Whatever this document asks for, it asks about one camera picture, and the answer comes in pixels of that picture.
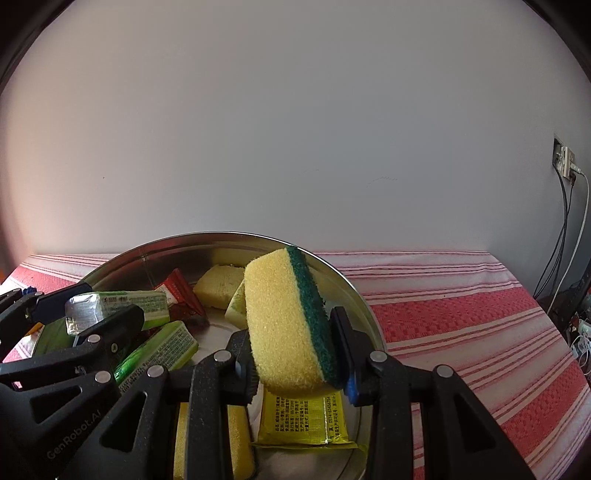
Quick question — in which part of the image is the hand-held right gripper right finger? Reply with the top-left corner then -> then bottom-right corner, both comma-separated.
329,305 -> 539,480

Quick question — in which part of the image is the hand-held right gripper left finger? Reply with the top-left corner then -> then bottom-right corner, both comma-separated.
60,330 -> 259,480

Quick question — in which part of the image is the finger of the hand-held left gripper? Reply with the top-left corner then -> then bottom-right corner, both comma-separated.
0,305 -> 145,430
0,283 -> 95,334

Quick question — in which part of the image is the green packet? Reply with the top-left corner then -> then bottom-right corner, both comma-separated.
32,318 -> 77,358

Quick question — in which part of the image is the yellow snack packet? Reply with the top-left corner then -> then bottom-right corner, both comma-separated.
250,388 -> 358,449

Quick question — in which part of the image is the red snack packet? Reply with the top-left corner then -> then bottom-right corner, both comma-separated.
152,268 -> 208,328

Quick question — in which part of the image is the yellow green sponge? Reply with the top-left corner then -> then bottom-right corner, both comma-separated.
243,246 -> 345,398

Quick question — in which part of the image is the round metal tin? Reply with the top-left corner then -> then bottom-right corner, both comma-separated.
76,232 -> 386,480

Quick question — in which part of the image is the red striped tablecloth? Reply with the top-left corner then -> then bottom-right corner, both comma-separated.
0,251 -> 587,480

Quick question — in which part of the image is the white charger plug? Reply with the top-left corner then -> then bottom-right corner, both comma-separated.
573,320 -> 591,361

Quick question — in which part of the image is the black cable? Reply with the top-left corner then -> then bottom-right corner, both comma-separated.
533,171 -> 575,301

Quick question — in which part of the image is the white wall socket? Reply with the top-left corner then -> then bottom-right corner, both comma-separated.
553,135 -> 578,180

